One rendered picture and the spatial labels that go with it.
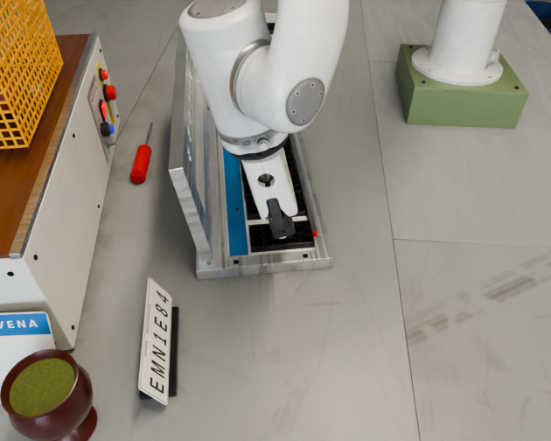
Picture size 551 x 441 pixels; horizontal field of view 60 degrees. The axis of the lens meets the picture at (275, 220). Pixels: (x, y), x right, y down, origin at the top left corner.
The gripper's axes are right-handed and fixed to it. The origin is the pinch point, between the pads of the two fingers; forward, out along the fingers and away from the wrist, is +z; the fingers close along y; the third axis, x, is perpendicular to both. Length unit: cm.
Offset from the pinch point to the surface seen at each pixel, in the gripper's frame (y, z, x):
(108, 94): 34.8, -8.5, 26.9
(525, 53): 63, 23, -69
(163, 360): -16.2, 2.4, 17.9
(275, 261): -1.5, 5.9, 2.3
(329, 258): -1.9, 7.7, -5.6
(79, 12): 105, -2, 49
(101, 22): 97, 0, 42
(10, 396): -23.0, -7.8, 29.8
